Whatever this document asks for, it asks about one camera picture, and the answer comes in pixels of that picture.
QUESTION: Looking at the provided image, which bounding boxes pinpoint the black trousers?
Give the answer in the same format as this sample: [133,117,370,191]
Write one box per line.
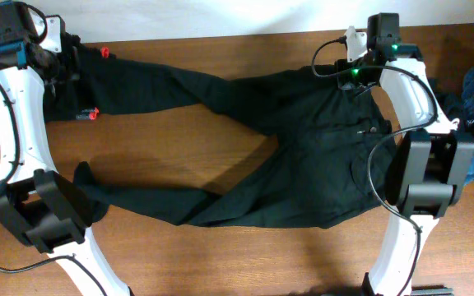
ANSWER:
[71,58,396,228]

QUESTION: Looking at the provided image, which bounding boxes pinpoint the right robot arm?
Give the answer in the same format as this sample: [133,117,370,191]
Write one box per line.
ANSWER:
[335,13,474,295]

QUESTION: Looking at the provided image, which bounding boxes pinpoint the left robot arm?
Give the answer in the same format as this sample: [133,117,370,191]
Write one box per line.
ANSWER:
[0,1,131,295]

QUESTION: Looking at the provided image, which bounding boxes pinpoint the folded black clothes stack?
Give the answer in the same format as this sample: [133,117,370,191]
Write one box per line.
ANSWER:
[43,33,116,123]

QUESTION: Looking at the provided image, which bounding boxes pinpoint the right black cable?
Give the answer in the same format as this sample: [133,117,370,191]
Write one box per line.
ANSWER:
[310,35,439,296]

